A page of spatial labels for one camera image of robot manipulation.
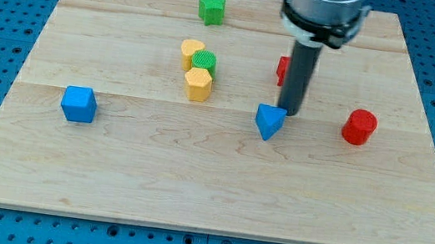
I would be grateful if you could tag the green star block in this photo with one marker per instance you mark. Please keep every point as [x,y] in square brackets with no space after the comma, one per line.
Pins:
[212,11]

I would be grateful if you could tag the blue triangle block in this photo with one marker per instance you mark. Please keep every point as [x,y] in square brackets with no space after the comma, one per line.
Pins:
[269,119]

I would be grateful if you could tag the yellow hexagon block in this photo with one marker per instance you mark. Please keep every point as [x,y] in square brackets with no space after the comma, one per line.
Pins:
[198,84]

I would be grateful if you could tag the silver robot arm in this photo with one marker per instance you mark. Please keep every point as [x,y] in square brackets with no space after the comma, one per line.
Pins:
[315,24]

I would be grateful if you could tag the green cylinder block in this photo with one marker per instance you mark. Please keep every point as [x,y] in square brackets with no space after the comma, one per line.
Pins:
[205,59]

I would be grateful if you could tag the wooden board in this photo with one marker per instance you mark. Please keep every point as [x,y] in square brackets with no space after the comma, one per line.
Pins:
[151,157]

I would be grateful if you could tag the yellow heart block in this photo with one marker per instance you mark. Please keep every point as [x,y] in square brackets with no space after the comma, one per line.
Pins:
[188,48]

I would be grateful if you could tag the blue cube block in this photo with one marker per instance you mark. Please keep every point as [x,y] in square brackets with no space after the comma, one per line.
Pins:
[79,104]

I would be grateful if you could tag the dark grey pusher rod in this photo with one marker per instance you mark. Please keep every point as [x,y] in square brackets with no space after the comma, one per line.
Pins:
[302,64]

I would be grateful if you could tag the red block behind rod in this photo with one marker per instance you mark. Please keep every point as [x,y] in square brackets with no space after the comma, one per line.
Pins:
[282,67]

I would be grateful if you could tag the red cylinder block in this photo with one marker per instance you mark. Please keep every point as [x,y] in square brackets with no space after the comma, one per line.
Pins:
[359,127]

